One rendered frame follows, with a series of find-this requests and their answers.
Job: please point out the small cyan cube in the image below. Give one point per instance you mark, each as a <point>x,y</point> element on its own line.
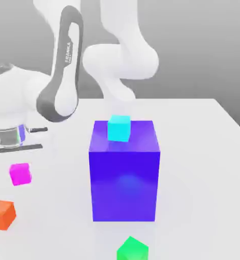
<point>118,128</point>

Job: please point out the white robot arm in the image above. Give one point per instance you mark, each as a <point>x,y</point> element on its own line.
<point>120,61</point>

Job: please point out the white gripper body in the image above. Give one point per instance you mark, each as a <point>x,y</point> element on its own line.
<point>14,149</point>

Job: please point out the large blue box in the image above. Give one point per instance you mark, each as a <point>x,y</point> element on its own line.
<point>124,182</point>

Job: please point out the small green cube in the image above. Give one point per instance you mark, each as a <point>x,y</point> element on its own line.
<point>132,249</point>

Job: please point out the small orange cube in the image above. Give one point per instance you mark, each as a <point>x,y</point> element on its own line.
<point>1,215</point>

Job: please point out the small magenta cube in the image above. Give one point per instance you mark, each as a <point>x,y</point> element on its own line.
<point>20,174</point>

